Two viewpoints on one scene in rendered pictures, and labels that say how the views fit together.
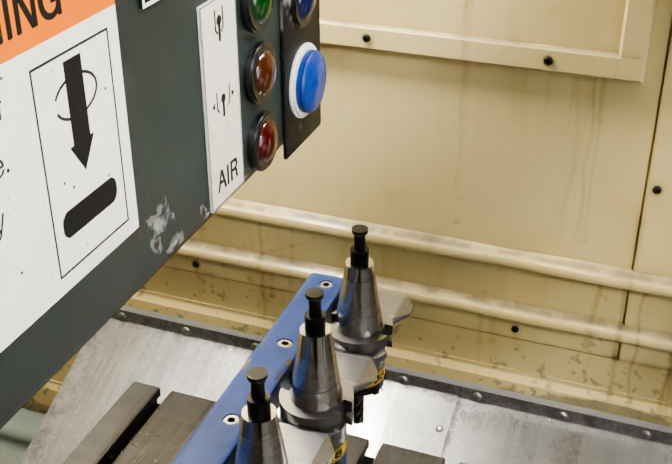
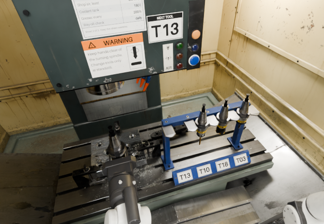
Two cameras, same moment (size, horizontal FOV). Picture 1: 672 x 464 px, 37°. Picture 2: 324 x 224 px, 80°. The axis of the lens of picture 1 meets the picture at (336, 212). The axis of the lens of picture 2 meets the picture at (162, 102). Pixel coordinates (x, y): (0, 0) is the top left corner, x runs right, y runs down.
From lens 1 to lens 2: 39 cm
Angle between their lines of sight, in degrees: 47
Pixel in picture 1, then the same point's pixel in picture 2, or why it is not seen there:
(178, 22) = (157, 46)
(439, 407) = (279, 143)
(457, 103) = (312, 83)
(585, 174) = not seen: outside the picture
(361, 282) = (244, 104)
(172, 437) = not seen: hidden behind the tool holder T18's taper
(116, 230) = (141, 67)
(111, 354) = (231, 100)
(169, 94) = (155, 54)
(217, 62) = (167, 52)
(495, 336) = (299, 136)
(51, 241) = (128, 64)
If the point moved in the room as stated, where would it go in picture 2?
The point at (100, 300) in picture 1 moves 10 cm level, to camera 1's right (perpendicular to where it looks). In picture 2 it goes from (137, 74) to (156, 88)
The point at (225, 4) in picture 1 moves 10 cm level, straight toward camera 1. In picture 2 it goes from (169, 45) to (142, 57)
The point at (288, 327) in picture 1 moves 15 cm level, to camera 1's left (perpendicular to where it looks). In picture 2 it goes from (231, 105) to (209, 92)
